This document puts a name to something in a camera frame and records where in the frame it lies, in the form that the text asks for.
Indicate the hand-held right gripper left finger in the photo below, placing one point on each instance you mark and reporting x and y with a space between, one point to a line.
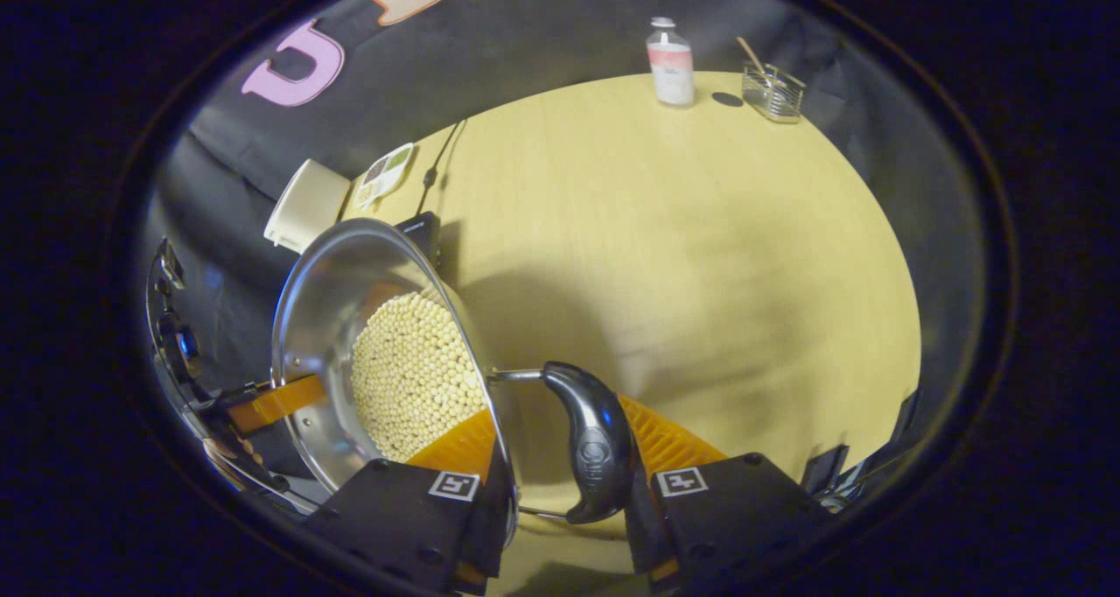
486 536

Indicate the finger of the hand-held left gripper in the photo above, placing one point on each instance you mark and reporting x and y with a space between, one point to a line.
276 403

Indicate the black backdrop cloth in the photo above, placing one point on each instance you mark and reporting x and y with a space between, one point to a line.
525 45

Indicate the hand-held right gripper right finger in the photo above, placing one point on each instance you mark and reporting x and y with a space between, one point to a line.
647 536

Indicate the stainless steel pot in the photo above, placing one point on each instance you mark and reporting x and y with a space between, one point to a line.
324 317

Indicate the pile of yellow soybeans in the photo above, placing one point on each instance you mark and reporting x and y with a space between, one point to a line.
411 378

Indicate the black induction cooktop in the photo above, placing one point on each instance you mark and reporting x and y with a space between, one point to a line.
422 234

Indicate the white toaster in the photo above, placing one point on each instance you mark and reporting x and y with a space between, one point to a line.
306 205

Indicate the clear bottle pink label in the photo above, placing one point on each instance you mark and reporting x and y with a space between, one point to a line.
672 72

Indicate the white compartment tray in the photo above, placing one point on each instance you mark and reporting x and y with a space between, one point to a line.
383 175

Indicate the wooden stick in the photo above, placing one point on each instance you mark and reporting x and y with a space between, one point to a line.
751 56

